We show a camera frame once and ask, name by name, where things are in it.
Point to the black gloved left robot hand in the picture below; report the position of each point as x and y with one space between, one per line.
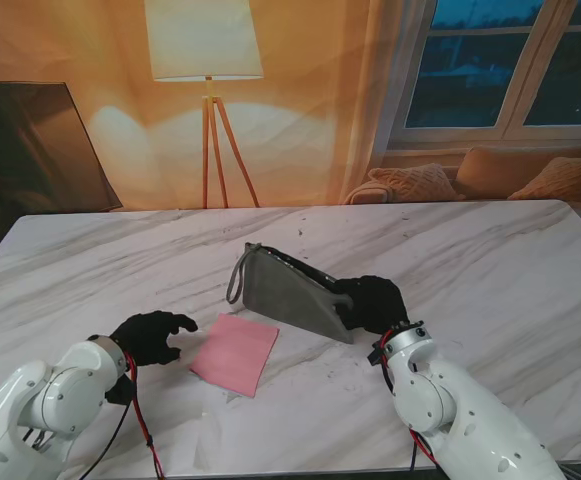
145 340

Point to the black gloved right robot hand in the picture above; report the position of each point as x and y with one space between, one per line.
377 305

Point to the pink paper document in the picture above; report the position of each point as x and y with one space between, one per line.
235 355

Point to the grey felt storage pouch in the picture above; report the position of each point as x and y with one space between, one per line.
285 295

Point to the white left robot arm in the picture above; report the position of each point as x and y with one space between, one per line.
35 410

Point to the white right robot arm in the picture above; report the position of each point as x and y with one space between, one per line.
460 410

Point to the beige cushioned armrest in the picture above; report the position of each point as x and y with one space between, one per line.
360 192

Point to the knitted cushion beside armrest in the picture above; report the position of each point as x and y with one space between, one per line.
415 181

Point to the tan sofa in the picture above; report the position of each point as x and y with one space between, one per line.
500 170

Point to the cream curtain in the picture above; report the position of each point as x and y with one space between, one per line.
385 100

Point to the dark flat screen television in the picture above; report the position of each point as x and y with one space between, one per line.
30 150

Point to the knitted cushion on sofa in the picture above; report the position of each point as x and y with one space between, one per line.
562 176

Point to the white framed window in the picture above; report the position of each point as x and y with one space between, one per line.
470 75

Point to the floor lamp with wooden tripod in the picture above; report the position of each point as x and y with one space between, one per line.
205 45

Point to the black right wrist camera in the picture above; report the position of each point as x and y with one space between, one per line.
376 354

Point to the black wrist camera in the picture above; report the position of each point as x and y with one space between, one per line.
376 354
120 391

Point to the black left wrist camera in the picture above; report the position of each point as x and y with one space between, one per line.
120 391

